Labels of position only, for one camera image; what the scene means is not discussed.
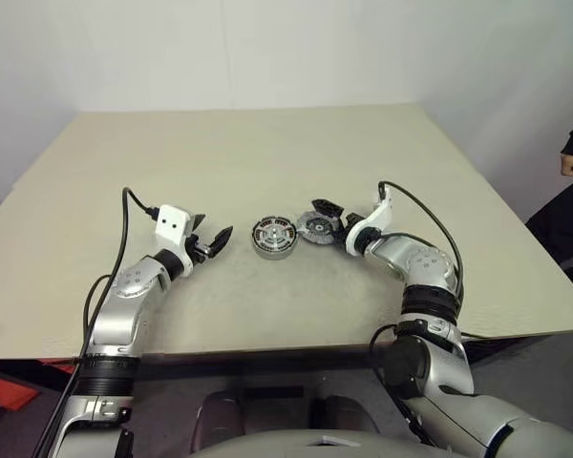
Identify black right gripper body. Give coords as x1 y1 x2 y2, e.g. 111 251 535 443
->
335 212 365 248

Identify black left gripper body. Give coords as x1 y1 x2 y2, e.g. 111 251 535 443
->
185 231 213 264

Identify grey gear plate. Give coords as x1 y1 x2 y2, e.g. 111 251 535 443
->
294 209 339 248

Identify round motor housing copper windings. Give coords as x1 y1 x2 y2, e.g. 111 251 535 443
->
246 215 299 261

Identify dark rounded shape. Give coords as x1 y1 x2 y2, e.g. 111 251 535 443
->
195 390 245 450
311 393 381 436

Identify grey robot torso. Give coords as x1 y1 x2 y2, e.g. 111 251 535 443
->
194 423 456 458

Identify red orange object on floor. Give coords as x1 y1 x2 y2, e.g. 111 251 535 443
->
0 360 75 412

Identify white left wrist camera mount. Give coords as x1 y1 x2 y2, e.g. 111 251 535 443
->
153 204 195 279

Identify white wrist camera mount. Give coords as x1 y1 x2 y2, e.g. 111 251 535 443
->
153 204 195 279
344 183 395 257

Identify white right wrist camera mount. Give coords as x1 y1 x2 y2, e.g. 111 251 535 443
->
344 183 395 257

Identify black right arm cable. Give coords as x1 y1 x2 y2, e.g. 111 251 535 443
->
368 179 486 449

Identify black table frame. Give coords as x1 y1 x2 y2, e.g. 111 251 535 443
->
0 333 527 383

